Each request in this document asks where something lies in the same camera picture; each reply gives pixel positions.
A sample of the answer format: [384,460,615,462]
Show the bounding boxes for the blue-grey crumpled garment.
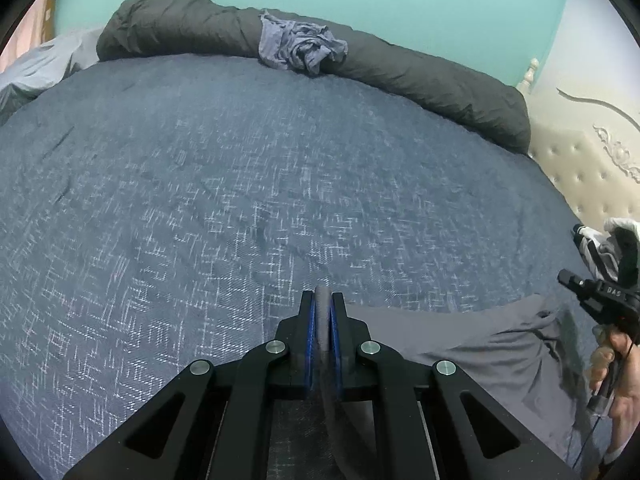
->
[258,9,348,77]

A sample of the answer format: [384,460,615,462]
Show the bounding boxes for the dark grey rolled duvet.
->
[96,0,532,155]

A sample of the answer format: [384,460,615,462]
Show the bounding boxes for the wooden window trim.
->
[45,0,60,41]

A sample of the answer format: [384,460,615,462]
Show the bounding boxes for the cream bedpost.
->
[520,57,541,93]

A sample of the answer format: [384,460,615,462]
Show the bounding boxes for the blue patterned bed sheet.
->
[0,52,601,480]

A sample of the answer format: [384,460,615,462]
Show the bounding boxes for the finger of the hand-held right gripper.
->
[557,269,598,301]

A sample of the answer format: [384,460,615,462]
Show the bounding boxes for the black white striped garment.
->
[570,225,621,281]

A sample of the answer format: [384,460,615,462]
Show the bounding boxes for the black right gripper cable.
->
[567,407,603,480]

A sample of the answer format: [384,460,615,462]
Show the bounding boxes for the person's right hand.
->
[590,332,640,461]

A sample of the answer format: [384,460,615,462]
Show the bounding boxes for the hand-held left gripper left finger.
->
[62,290,321,480]

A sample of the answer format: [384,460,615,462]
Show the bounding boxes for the grey pants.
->
[267,285,601,480]

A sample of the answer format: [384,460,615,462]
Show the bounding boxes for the person's right forearm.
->
[602,440,640,480]

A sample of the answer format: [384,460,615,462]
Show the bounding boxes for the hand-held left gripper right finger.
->
[330,292,581,480]

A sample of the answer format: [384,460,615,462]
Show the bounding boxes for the cream tufted headboard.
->
[517,57,640,231]

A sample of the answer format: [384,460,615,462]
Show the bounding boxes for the light grey bed cover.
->
[0,27,103,121]

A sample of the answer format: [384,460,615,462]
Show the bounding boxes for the pink curtain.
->
[0,0,58,71]

